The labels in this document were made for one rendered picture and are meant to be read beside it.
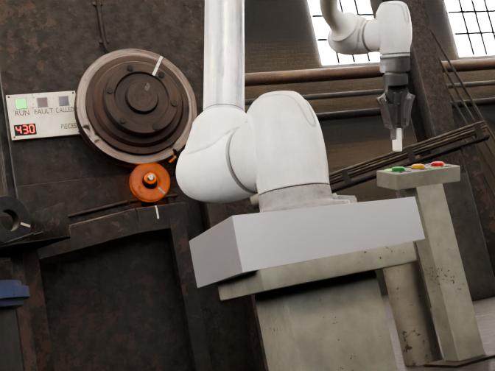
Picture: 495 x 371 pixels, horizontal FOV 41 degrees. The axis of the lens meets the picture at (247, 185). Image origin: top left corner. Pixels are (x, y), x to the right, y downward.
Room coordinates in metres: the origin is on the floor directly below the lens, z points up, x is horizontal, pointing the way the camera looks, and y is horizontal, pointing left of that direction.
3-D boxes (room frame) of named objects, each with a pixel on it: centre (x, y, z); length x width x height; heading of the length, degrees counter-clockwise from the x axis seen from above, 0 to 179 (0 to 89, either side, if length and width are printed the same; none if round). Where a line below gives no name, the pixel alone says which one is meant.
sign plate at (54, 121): (2.46, 0.72, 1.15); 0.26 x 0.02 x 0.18; 112
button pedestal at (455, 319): (2.05, -0.54, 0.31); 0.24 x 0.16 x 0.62; 112
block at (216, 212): (2.58, 0.15, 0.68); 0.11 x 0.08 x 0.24; 22
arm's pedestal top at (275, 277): (1.39, -0.09, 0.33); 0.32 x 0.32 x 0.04; 19
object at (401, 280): (2.19, -0.44, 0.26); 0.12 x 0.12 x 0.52
